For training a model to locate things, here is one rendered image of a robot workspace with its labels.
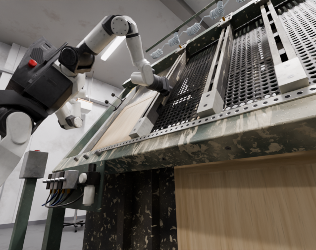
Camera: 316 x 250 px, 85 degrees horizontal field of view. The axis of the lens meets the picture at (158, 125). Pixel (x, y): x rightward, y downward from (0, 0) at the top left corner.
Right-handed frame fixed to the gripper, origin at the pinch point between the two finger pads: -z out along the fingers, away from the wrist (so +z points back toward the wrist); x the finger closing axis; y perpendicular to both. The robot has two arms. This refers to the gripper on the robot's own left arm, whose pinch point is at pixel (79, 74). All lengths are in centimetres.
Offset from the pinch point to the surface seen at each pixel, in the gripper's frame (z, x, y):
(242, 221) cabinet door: 129, 83, 15
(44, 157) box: 69, -25, -10
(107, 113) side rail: 13.3, 6.4, -43.6
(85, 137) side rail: 43, -10, -34
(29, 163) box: 74, -31, -5
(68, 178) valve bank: 97, 10, 11
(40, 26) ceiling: -299, -157, -67
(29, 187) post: 87, -34, -13
